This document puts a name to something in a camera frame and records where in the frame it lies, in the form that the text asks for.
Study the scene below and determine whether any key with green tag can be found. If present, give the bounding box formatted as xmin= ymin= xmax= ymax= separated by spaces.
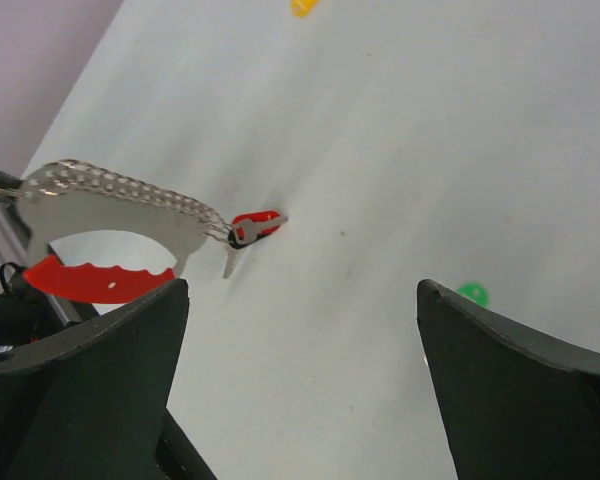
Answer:
xmin=456 ymin=282 xmax=490 ymax=307

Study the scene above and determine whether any key with black tag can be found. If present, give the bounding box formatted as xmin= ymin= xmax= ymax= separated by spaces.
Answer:
xmin=223 ymin=243 xmax=244 ymax=279

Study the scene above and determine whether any key with red tag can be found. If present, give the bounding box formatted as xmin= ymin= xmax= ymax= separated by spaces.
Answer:
xmin=227 ymin=210 xmax=288 ymax=250

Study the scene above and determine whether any key with yellow tag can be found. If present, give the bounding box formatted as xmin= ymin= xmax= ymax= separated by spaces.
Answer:
xmin=290 ymin=0 xmax=320 ymax=18

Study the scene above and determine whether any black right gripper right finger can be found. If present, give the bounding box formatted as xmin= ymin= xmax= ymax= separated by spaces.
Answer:
xmin=416 ymin=280 xmax=600 ymax=479

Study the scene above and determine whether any red handled metal key holder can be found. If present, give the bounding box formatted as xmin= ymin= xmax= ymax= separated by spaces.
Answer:
xmin=16 ymin=160 xmax=231 ymax=304

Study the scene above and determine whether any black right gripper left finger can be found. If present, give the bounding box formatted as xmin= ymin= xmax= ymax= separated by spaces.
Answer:
xmin=0 ymin=280 xmax=189 ymax=479

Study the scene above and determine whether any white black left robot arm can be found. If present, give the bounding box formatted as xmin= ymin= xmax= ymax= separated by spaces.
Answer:
xmin=0 ymin=160 xmax=212 ymax=479

